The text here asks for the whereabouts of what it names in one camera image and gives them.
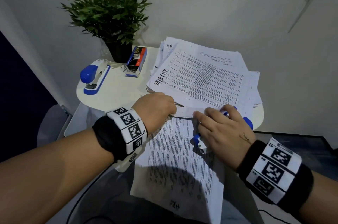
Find person's right hand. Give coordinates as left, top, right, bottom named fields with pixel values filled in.
left=193, top=104, right=257, bottom=170

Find person's left hand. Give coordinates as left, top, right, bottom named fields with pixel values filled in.
left=131, top=92, right=178, bottom=135

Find blue white stapler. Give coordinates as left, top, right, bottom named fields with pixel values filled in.
left=80, top=58, right=112, bottom=96
left=193, top=106, right=254, bottom=155

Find printed paper bundle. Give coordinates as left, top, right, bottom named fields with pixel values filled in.
left=130, top=106, right=225, bottom=224

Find blue staples box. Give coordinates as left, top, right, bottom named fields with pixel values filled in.
left=125, top=46, right=148, bottom=79

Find stack of printed papers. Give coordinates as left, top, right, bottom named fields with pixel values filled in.
left=146, top=37, right=263, bottom=119

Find person's left forearm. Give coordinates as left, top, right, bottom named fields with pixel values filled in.
left=0, top=129, right=115, bottom=224

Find person's grey trousers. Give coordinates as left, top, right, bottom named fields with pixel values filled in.
left=68, top=166, right=264, bottom=224

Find grey round stool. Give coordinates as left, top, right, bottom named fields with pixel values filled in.
left=37, top=104, right=70, bottom=148

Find green potted plant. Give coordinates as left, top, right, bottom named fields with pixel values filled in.
left=58, top=0, right=152, bottom=64

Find black left wrist strap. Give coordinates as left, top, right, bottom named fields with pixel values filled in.
left=92, top=107, right=148, bottom=162

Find black wrist strap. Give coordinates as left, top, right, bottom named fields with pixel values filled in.
left=237, top=137, right=314, bottom=214
left=92, top=107, right=148, bottom=162

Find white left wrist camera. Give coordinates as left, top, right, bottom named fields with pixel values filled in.
left=115, top=147, right=143, bottom=173

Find black right wrist strap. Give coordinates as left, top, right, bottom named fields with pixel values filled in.
left=237, top=137, right=314, bottom=214

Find black right camera cable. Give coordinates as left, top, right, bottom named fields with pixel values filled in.
left=257, top=209, right=294, bottom=224

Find black camera cable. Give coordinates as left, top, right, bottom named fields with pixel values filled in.
left=66, top=173, right=106, bottom=224
left=257, top=209, right=294, bottom=224

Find black left camera cable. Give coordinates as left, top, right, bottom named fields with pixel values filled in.
left=66, top=173, right=106, bottom=224

